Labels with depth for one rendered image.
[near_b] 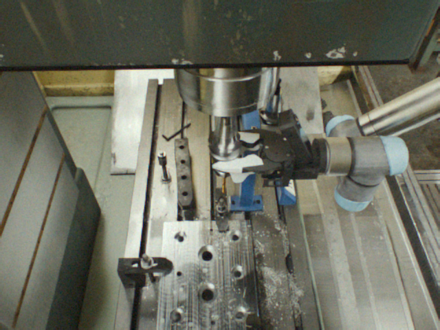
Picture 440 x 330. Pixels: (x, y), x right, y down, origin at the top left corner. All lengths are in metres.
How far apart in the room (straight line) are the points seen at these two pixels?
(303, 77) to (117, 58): 1.41
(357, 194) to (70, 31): 0.62
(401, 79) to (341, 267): 2.20
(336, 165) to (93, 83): 1.46
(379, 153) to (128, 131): 1.15
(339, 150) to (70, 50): 0.50
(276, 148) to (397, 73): 2.66
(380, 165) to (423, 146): 2.06
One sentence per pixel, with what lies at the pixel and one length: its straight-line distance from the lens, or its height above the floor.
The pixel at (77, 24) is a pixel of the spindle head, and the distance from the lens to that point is 0.43.
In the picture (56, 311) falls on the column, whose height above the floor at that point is 0.82.
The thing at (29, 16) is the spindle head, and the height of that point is 1.69.
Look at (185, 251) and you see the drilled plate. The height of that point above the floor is 0.99.
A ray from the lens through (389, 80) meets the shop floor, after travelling 3.26.
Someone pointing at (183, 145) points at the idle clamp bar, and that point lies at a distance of 1.25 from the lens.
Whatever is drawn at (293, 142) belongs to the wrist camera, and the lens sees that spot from 0.71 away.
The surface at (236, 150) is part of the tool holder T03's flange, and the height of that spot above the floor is 1.37.
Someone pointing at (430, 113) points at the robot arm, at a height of 1.34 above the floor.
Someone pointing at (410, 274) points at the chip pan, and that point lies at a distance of 1.47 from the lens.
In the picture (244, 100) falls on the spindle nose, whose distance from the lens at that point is 0.54.
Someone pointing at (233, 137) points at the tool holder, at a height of 1.39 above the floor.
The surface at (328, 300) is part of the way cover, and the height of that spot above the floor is 0.74.
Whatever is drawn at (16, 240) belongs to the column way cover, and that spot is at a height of 1.17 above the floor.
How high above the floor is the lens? 1.90
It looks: 51 degrees down
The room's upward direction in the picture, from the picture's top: straight up
